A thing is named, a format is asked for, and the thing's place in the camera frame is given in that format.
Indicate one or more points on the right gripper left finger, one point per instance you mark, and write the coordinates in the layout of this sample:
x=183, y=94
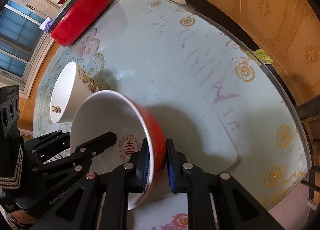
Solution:
x=100, y=201

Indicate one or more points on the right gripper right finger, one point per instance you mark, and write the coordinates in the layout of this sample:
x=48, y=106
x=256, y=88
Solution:
x=214, y=201

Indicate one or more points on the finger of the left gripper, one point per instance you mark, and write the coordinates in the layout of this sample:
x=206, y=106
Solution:
x=49, y=147
x=82, y=155

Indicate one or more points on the red bowl white inside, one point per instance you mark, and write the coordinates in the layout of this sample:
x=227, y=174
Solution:
x=106, y=111

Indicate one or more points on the white bowl gold pattern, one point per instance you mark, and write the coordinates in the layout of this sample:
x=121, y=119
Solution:
x=72, y=88

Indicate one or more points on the dining table with tablecloth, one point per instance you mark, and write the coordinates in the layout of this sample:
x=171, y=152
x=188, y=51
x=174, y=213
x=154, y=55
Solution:
x=222, y=107

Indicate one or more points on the purple tissue pack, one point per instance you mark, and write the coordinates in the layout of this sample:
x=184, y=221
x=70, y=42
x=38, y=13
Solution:
x=46, y=24

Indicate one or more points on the red electric cooking pot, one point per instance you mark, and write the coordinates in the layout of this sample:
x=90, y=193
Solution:
x=74, y=17

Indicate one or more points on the window with grey frame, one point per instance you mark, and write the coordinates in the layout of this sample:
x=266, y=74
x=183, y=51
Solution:
x=20, y=34

